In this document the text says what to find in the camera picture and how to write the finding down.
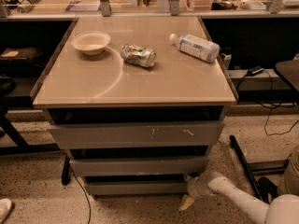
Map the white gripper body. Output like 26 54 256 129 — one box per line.
187 176 211 199

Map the grey bottom drawer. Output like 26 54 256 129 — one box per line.
85 180 187 196

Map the grey drawer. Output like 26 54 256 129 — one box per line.
50 121 224 149
85 180 187 196
70 156 208 176

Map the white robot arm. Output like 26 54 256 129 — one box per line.
178 171 299 224

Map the grey middle drawer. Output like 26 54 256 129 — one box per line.
70 156 208 176

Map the grey top drawer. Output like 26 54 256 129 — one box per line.
50 121 224 149

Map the grey drawer cabinet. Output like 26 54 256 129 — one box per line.
32 17 236 186

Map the black floor bar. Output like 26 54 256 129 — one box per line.
230 135 263 200

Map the black and white sneaker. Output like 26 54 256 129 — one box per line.
258 177 278 203

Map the beige trouser leg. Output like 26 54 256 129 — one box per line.
278 146 299 195

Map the black power adapter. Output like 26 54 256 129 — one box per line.
247 66 263 77

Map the crushed soda can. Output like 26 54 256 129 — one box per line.
121 44 156 68

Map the clear plastic water bottle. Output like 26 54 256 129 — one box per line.
169 34 220 63

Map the white paper bowl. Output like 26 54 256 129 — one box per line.
72 31 111 56

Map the white shoe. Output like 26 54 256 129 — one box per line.
0 198 12 224

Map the black bag on shelf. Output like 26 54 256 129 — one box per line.
0 47 47 77

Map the black floor cable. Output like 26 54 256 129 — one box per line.
70 171 93 224

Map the black cable right floor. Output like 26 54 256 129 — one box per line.
235 68 299 137

